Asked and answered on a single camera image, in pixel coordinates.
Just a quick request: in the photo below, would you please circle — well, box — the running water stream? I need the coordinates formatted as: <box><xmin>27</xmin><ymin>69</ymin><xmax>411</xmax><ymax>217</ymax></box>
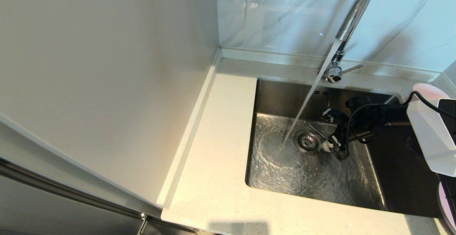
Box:
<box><xmin>280</xmin><ymin>39</ymin><xmax>342</xmax><ymax>147</ymax></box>

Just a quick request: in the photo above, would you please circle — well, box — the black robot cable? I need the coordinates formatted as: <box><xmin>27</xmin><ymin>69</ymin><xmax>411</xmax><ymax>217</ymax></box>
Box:
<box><xmin>344</xmin><ymin>91</ymin><xmax>456</xmax><ymax>155</ymax></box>

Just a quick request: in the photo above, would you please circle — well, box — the chrome gooseneck faucet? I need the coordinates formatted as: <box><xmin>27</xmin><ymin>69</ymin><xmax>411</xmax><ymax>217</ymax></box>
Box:
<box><xmin>322</xmin><ymin>0</ymin><xmax>379</xmax><ymax>82</ymax></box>

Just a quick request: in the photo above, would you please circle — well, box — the lilac plate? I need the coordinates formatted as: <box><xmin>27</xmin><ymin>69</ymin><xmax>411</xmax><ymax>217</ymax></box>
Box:
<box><xmin>438</xmin><ymin>182</ymin><xmax>456</xmax><ymax>234</ymax></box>

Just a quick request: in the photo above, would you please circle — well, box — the stainless steel sink basin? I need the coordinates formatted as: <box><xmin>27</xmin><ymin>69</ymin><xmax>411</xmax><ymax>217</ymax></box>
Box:
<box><xmin>245</xmin><ymin>78</ymin><xmax>442</xmax><ymax>218</ymax></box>

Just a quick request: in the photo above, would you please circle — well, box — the steel bar door handle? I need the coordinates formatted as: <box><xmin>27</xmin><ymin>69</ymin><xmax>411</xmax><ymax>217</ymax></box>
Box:
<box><xmin>0</xmin><ymin>153</ymin><xmax>147</xmax><ymax>220</ymax></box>

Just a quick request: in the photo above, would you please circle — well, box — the pink bowl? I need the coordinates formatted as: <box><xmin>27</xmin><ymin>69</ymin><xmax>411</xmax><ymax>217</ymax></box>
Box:
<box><xmin>413</xmin><ymin>83</ymin><xmax>451</xmax><ymax>101</ymax></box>

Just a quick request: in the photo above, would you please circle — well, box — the round metal drain strainer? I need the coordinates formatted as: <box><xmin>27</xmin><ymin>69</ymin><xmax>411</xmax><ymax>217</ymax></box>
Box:
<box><xmin>294</xmin><ymin>130</ymin><xmax>325</xmax><ymax>155</ymax></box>

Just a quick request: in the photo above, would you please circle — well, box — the chrome faucet lever handle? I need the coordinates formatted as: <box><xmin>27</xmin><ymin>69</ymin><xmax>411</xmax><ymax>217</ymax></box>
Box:
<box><xmin>323</xmin><ymin>63</ymin><xmax>364</xmax><ymax>84</ymax></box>

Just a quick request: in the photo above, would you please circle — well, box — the grey cabinet door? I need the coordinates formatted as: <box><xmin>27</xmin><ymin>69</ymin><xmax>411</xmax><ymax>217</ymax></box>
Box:
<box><xmin>0</xmin><ymin>107</ymin><xmax>163</xmax><ymax>235</ymax></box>

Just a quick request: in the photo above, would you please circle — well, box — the metal spoon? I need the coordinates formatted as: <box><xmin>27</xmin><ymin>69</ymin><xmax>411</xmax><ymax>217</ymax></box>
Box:
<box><xmin>309</xmin><ymin>123</ymin><xmax>351</xmax><ymax>159</ymax></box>

